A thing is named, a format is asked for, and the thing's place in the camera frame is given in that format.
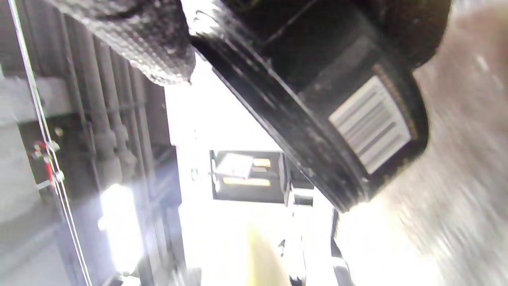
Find yellow round sponge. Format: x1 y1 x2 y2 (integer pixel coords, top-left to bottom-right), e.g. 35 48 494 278
244 222 292 286

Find black leather care cream jar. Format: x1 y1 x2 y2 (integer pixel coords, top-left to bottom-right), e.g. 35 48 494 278
190 0 431 213

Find rectangular ceiling light fixture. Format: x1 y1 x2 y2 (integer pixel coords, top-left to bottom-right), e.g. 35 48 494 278
210 150 288 205

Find person's right hand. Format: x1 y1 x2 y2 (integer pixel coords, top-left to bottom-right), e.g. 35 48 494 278
42 0 453 86

